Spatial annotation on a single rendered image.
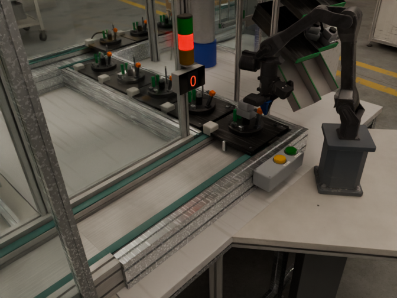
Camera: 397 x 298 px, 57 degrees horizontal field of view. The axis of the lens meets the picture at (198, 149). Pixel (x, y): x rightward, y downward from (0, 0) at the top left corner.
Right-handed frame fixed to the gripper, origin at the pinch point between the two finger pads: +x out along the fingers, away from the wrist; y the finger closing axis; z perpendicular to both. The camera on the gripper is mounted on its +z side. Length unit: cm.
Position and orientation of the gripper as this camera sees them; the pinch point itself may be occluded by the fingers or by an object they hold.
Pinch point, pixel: (266, 106)
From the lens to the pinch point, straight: 135.1
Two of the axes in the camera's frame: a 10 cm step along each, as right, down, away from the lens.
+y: 7.0, -4.1, 5.8
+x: 0.3, 8.3, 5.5
